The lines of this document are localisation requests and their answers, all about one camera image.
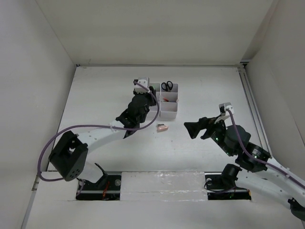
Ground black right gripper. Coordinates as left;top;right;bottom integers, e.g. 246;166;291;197
183;114;234;156

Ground pink white stapler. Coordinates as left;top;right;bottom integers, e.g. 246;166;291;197
157;124;169;133

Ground black handled scissors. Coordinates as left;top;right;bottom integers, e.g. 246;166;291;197
161;81;173;92

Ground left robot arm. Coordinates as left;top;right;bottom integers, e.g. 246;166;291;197
49;91;157;190

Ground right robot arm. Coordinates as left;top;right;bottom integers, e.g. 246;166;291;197
184;116;305;220

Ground white right organizer bin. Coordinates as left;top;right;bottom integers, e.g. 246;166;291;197
160;83;178;119

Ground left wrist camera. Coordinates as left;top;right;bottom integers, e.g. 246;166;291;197
133;77;150;94

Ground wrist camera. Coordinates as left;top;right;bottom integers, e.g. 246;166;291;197
133;77;150;94
214;103;234;124

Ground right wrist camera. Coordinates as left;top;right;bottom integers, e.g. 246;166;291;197
214;103;234;124

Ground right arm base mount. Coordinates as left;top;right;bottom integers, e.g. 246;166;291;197
203;164;252;200

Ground metal rail right side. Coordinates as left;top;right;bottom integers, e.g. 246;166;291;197
237;62;272;155

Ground metal rail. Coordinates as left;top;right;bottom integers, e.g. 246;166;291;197
32;170;253;194
237;62;272;155

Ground metal front rail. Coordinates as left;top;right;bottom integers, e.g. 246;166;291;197
32;170;253;194

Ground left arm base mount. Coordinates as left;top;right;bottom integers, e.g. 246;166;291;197
76;163;122;201

